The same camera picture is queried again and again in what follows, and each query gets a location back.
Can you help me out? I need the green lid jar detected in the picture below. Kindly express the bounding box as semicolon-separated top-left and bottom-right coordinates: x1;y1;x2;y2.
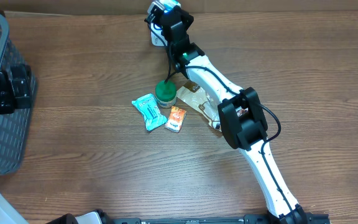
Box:
155;80;177;108

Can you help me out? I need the beige dried food pouch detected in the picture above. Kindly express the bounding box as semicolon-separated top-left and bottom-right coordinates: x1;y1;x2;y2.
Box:
175;79;250;131

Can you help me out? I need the teal snack wrapper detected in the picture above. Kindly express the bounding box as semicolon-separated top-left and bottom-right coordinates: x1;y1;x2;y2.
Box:
132;93;167;131

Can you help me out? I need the orange tissue pack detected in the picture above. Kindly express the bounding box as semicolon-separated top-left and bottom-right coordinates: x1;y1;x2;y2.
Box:
165;106;186;133

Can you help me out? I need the teal tissue pack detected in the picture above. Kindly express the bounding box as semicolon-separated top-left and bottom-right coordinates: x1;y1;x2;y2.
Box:
160;0;181;12

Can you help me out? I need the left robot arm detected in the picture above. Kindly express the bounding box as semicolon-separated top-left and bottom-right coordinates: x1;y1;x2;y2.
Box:
0;193;111;224

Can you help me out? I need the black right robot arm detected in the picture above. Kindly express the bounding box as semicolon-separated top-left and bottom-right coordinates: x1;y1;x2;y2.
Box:
145;1;310;223

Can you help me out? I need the white barcode scanner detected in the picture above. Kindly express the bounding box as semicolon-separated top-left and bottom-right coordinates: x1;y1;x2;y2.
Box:
149;22;168;47

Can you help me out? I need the grey plastic mesh basket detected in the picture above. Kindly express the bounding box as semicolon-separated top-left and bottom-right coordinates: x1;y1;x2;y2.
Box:
0;14;37;175

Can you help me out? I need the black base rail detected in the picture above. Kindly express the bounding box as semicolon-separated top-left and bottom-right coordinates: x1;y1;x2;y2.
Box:
110;213;331;224

